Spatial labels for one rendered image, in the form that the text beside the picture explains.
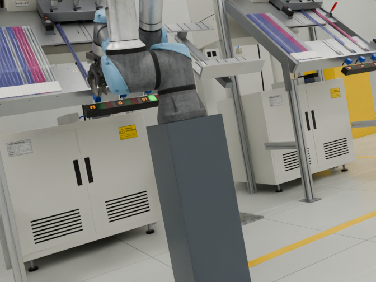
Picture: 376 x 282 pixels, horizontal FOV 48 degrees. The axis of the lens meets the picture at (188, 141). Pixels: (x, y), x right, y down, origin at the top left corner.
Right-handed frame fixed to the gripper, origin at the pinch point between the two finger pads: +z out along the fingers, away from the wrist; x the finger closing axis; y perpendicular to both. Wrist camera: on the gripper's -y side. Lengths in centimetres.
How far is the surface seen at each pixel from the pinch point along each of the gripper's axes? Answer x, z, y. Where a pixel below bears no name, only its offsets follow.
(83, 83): -2.4, 1.8, -9.8
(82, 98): -5.0, 3.7, -2.4
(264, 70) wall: 250, 127, -154
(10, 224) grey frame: -40, 33, 26
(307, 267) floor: 41, 10, 90
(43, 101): -19.8, 2.4, -2.4
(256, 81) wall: 237, 135, -146
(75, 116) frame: -0.5, 30.7, -22.8
